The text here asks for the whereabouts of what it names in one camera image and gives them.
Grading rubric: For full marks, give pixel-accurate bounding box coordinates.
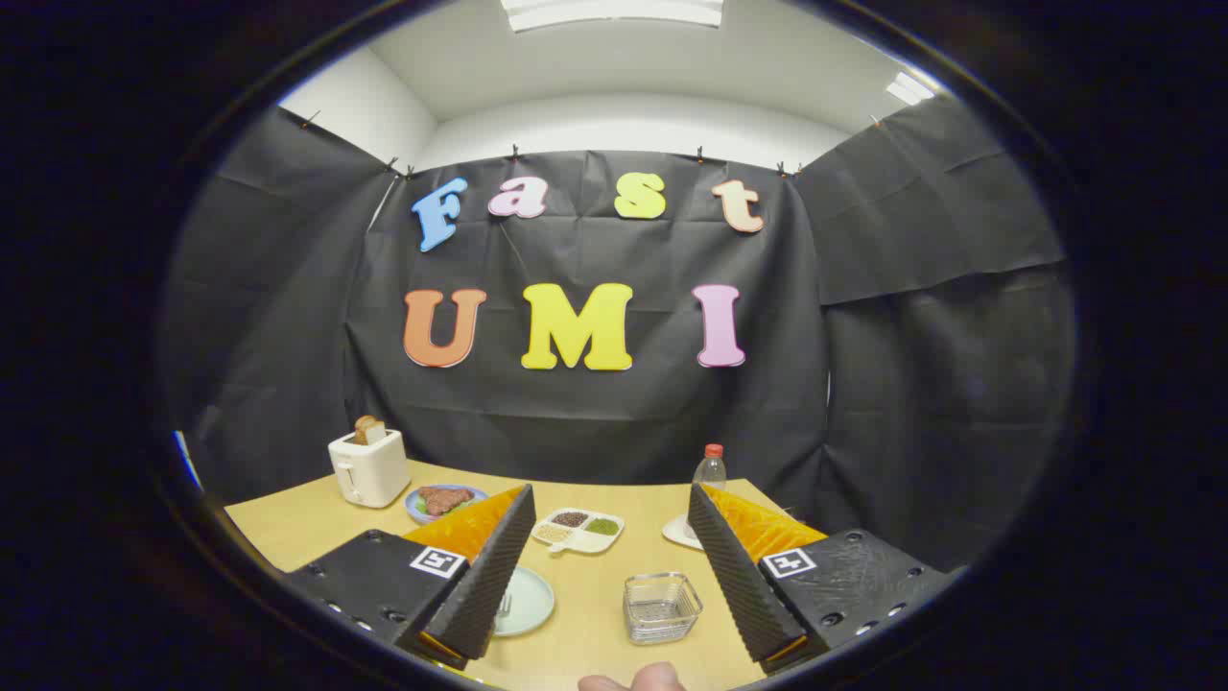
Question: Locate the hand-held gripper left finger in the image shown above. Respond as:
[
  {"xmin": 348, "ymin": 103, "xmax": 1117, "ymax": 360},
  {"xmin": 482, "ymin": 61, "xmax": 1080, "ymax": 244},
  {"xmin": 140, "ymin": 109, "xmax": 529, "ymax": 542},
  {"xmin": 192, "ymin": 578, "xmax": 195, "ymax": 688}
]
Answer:
[{"xmin": 284, "ymin": 485, "xmax": 538, "ymax": 673}]

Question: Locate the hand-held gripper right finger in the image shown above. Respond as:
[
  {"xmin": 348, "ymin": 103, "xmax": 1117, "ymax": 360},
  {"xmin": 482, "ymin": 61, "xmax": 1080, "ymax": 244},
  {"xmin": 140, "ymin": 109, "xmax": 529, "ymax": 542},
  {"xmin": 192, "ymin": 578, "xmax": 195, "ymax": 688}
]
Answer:
[{"xmin": 687, "ymin": 483, "xmax": 956, "ymax": 675}]

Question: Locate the light green plate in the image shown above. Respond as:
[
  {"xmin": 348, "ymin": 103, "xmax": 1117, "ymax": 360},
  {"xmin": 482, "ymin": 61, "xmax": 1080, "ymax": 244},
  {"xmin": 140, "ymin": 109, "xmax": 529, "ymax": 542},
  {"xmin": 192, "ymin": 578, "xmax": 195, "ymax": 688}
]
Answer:
[{"xmin": 492, "ymin": 566, "xmax": 556, "ymax": 638}]

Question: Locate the blue plate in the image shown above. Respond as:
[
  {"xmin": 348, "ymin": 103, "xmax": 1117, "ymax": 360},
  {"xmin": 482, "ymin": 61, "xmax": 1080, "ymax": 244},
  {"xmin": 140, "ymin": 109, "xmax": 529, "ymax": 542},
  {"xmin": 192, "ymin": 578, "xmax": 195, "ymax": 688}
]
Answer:
[{"xmin": 404, "ymin": 485, "xmax": 490, "ymax": 525}]

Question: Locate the white divided dish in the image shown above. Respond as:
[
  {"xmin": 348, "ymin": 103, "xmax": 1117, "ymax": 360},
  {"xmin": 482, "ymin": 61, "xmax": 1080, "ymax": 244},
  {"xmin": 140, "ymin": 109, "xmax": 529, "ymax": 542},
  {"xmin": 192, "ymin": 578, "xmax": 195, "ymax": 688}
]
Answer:
[{"xmin": 531, "ymin": 508, "xmax": 626, "ymax": 556}]

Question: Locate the white toaster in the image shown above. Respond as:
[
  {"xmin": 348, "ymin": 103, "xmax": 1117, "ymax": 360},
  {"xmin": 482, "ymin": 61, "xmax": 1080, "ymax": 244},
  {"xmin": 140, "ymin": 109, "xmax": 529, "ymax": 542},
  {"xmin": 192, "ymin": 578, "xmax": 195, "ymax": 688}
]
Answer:
[{"xmin": 328, "ymin": 429, "xmax": 412, "ymax": 509}]

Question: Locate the black backdrop cloth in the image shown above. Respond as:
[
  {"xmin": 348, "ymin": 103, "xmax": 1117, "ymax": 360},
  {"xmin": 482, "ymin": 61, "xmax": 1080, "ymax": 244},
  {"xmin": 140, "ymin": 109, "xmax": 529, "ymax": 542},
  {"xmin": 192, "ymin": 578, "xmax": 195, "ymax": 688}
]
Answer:
[{"xmin": 163, "ymin": 96, "xmax": 1075, "ymax": 577}]

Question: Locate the small ceiling light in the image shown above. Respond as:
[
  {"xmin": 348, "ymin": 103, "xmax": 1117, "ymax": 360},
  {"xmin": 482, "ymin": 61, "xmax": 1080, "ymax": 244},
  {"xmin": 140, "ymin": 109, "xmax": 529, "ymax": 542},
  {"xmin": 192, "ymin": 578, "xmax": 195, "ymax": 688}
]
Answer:
[{"xmin": 885, "ymin": 70, "xmax": 936, "ymax": 107}]

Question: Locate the long ceiling light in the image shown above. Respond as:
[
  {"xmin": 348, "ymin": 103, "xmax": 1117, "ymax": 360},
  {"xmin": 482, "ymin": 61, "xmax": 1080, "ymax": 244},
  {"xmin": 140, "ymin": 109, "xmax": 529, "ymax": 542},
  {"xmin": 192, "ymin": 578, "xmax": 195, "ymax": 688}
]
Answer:
[{"xmin": 501, "ymin": 0, "xmax": 725, "ymax": 33}]

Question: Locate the metal wire basket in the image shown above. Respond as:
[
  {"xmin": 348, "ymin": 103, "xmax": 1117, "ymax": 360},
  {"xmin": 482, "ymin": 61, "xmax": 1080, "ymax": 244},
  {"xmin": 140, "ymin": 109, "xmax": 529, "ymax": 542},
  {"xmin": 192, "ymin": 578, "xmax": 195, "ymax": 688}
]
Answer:
[{"xmin": 623, "ymin": 572, "xmax": 704, "ymax": 645}]

